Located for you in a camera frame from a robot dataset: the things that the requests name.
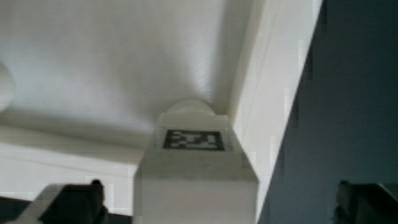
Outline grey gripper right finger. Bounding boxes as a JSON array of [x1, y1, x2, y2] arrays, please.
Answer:
[[332, 181, 398, 224]]

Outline white square tabletop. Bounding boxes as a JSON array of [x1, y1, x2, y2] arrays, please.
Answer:
[[0, 0, 323, 214]]

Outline white table leg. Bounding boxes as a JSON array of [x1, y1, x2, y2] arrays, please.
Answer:
[[133, 100, 259, 224]]

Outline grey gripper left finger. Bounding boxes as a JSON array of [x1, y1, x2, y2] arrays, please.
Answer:
[[3, 179, 108, 224]]

